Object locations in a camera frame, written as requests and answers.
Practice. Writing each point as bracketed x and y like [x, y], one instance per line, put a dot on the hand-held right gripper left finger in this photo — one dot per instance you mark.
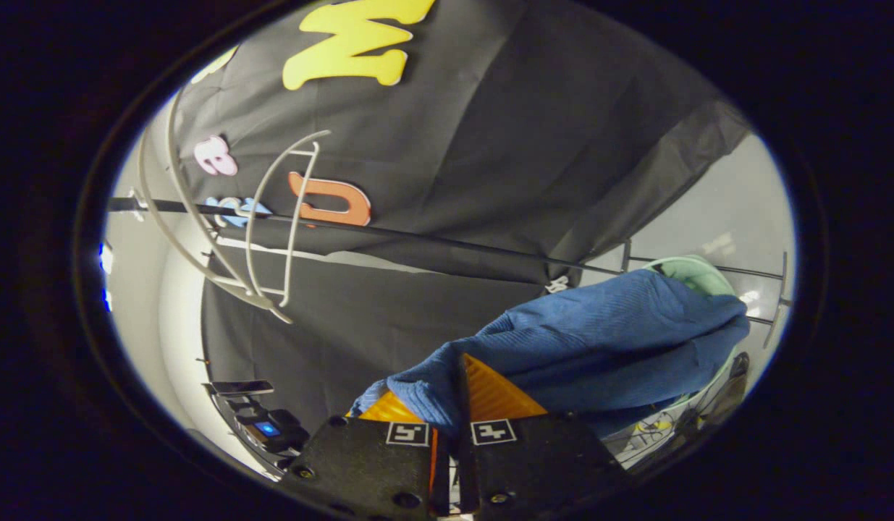
[360, 463]

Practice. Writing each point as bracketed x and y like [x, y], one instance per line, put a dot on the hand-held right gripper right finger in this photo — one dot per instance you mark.
[533, 459]

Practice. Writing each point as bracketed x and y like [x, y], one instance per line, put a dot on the white hanger with taped hook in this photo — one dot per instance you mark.
[173, 239]

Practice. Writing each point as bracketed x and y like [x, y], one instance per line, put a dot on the green laundry hamper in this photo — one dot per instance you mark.
[696, 275]

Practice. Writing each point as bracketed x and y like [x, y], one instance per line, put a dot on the white plastic hanger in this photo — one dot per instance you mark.
[252, 210]

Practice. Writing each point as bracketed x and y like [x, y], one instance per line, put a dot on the black clothes rack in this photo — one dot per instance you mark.
[454, 244]

